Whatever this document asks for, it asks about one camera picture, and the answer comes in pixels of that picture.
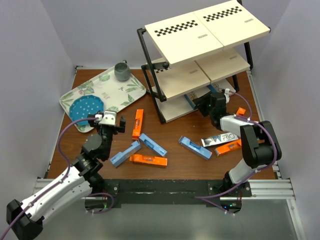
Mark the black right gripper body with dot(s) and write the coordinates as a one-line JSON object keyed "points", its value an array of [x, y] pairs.
{"points": [[204, 105]]}

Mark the silver toothpaste box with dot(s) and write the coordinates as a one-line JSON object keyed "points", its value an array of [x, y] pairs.
{"points": [[191, 96], [218, 86], [219, 139]]}

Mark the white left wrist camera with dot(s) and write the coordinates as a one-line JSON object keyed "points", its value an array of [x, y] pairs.
{"points": [[107, 117]]}

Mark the orange toothpaste box right lower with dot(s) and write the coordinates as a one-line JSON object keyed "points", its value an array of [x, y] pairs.
{"points": [[228, 147]]}

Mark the orange toothpaste box far right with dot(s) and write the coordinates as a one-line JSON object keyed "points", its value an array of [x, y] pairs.
{"points": [[241, 112]]}

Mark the aluminium frame rail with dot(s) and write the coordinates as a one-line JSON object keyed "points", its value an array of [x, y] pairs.
{"points": [[275, 189]]}

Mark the grey ceramic cup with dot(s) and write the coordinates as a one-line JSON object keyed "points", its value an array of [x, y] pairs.
{"points": [[122, 71]]}

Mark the teal dotted plate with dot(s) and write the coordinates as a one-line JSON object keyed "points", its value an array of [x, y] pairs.
{"points": [[84, 106]]}

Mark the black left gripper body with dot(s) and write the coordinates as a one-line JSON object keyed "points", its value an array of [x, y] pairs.
{"points": [[107, 133]]}

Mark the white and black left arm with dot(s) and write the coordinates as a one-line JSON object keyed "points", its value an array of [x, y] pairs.
{"points": [[26, 218]]}

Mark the orange toothpaste box bottom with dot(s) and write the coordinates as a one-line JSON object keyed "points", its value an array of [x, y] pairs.
{"points": [[150, 160]]}

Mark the orange toothpaste box upright left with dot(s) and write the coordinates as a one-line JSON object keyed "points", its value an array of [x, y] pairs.
{"points": [[137, 128]]}

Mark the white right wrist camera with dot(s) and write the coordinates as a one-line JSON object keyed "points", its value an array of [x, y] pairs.
{"points": [[227, 93]]}

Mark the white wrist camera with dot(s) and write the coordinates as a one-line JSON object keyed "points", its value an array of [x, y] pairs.
{"points": [[227, 93], [107, 117]]}

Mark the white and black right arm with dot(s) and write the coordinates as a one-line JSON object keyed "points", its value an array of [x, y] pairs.
{"points": [[259, 144]]}

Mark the three-tier cream shelf rack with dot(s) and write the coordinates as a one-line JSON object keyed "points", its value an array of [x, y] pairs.
{"points": [[190, 51]]}

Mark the leaf-patterned white tray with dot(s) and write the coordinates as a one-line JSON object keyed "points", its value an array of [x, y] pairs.
{"points": [[116, 95]]}

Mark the blue toothpaste box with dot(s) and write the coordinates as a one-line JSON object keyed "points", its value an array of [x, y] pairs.
{"points": [[197, 149], [120, 157], [148, 142]]}

